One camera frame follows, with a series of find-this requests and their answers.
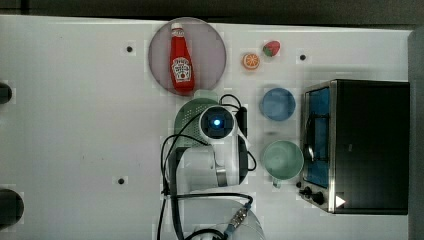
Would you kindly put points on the green plastic strainer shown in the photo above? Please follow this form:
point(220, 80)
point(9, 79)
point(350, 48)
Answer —
point(187, 119)

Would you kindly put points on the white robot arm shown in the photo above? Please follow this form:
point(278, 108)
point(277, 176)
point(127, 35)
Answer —
point(210, 154)

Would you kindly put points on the red ketchup bottle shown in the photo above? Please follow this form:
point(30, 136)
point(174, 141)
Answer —
point(181, 68)

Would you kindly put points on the grey round plate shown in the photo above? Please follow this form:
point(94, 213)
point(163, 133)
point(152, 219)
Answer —
point(206, 48)

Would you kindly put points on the blue plastic cup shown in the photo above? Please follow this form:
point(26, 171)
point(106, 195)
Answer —
point(278, 104)

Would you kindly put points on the orange slice toy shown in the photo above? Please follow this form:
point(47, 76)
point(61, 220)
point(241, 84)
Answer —
point(250, 61)

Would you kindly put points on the green plastic mug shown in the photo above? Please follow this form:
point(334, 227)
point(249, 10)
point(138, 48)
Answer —
point(282, 160)

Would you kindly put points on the red toy strawberry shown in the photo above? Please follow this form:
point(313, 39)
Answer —
point(271, 48)

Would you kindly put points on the black toaster oven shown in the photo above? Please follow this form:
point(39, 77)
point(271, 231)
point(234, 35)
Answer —
point(355, 137)

